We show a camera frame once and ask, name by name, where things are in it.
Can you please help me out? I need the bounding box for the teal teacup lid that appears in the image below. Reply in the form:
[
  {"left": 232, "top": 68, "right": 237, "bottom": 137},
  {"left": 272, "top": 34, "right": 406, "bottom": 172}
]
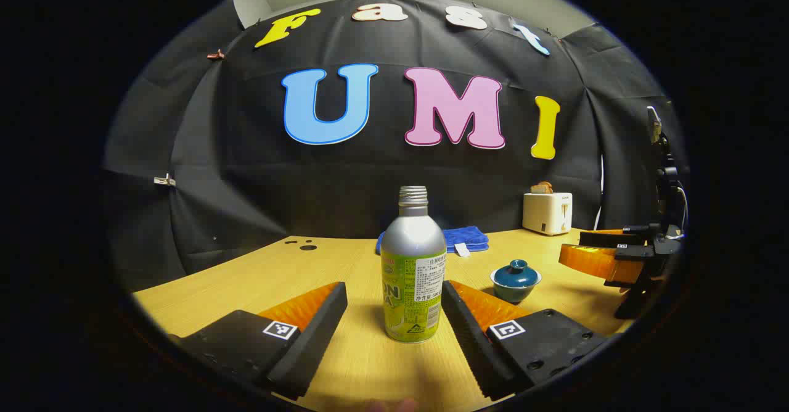
[{"left": 493, "top": 259, "right": 542, "bottom": 286}]

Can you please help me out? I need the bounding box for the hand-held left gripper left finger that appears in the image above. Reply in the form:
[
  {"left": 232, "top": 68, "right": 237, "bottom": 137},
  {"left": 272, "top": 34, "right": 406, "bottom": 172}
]
[{"left": 168, "top": 281, "right": 349, "bottom": 402}]

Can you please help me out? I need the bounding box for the white toaster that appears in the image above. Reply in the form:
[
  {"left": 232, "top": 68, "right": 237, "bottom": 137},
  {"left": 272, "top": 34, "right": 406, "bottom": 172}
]
[{"left": 522, "top": 191, "right": 573, "bottom": 236}]

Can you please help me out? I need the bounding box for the teal teacup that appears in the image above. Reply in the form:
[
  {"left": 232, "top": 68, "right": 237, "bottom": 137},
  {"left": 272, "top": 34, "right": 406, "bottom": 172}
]
[{"left": 490, "top": 271, "right": 543, "bottom": 305}]

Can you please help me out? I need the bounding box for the blue folded towel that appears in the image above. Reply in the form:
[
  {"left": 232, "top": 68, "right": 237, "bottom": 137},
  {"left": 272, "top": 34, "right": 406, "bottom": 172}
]
[{"left": 375, "top": 225, "right": 490, "bottom": 256}]

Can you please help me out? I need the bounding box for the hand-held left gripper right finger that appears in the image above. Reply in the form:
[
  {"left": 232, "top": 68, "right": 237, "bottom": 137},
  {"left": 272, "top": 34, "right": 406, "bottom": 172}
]
[{"left": 441, "top": 280, "right": 611, "bottom": 402}]

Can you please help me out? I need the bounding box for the silver green label water bottle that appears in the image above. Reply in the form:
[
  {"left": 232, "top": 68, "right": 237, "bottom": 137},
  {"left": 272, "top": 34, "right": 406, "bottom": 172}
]
[{"left": 380, "top": 186, "right": 448, "bottom": 344}]

